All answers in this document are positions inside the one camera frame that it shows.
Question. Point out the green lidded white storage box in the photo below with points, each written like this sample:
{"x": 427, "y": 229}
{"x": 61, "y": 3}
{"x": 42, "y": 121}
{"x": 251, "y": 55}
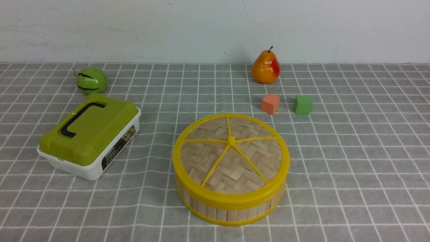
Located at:
{"x": 89, "y": 138}

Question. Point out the yellow woven bamboo steamer lid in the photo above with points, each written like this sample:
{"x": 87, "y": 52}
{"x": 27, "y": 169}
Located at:
{"x": 230, "y": 161}

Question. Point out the orange yellow toy pear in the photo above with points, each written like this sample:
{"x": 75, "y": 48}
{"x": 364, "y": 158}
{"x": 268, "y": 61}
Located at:
{"x": 266, "y": 69}

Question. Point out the yellow bamboo steamer basket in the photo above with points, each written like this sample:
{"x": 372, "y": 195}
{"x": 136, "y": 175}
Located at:
{"x": 233, "y": 218}

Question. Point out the grey white grid tablecloth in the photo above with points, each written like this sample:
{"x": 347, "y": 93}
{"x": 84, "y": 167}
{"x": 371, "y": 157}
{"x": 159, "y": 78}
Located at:
{"x": 359, "y": 161}

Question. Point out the green foam cube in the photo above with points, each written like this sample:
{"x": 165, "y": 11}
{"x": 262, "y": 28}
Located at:
{"x": 303, "y": 105}

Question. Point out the orange foam cube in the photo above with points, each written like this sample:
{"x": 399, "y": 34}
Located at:
{"x": 270, "y": 104}

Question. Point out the green toy apple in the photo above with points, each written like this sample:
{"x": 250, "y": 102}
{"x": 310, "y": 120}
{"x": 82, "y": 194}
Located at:
{"x": 91, "y": 80}

